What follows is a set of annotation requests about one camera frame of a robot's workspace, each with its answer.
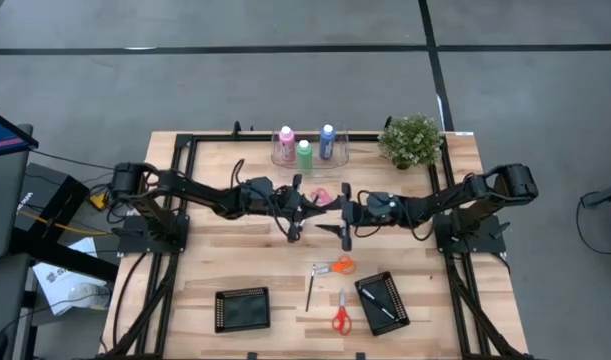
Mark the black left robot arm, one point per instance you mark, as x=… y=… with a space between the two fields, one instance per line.
x=195 y=187

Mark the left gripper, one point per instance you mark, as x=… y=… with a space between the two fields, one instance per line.
x=265 y=197

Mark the black computer case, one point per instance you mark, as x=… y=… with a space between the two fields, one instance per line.
x=50 y=195

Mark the black frame clamp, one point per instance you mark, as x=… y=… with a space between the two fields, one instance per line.
x=236 y=129

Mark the black aluminium table frame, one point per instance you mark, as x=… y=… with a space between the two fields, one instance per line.
x=220 y=137

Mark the pink paint bottle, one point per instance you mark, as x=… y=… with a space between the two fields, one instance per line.
x=286 y=145

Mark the black stand leg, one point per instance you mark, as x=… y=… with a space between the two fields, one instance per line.
x=60 y=255

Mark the white paper sheets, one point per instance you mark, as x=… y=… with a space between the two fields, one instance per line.
x=60 y=280

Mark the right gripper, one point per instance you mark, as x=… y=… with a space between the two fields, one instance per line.
x=380 y=210

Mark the yellow plug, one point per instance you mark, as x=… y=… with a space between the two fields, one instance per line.
x=98 y=201

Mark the grey cabinet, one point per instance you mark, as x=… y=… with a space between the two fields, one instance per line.
x=2 y=210

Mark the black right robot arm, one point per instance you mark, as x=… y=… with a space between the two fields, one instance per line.
x=485 y=192

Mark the black slotted plastic basket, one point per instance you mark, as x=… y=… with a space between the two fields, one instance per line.
x=242 y=310
x=392 y=287

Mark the red scissors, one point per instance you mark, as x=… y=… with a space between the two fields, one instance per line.
x=341 y=320

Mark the blue screen monitor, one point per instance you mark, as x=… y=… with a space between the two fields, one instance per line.
x=0 y=135

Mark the clear plastic bin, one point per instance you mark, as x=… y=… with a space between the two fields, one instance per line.
x=341 y=157

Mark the pink scissors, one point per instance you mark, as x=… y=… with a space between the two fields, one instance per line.
x=321 y=194

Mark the green paint bottle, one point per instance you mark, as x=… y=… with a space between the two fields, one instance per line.
x=304 y=157

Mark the potted white-flowered plant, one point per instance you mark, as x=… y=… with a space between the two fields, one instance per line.
x=410 y=140

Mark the blue paint bottle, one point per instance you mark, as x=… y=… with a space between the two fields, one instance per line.
x=327 y=142

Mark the orange scissors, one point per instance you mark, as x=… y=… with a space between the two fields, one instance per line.
x=342 y=266

